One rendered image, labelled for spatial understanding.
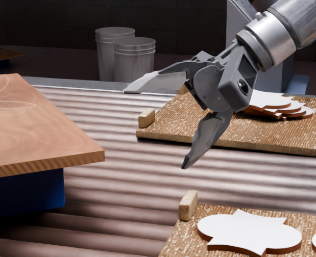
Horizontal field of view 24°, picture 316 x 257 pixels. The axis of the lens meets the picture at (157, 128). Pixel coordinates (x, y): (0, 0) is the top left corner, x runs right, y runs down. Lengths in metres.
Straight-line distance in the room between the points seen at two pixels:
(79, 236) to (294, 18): 0.44
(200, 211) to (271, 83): 0.93
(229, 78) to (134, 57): 4.11
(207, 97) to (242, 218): 0.18
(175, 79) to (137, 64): 4.05
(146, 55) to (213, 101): 4.06
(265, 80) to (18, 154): 1.07
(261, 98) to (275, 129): 0.11
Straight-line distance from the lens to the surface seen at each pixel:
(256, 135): 1.45
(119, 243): 1.06
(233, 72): 1.02
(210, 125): 1.10
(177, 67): 1.07
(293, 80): 2.15
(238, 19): 1.98
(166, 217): 1.13
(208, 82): 1.08
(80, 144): 1.08
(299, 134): 1.47
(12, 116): 1.23
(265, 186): 1.25
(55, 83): 1.92
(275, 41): 1.09
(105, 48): 5.53
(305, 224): 1.09
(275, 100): 1.57
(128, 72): 5.14
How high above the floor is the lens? 1.39
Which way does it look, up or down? 18 degrees down
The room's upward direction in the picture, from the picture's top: straight up
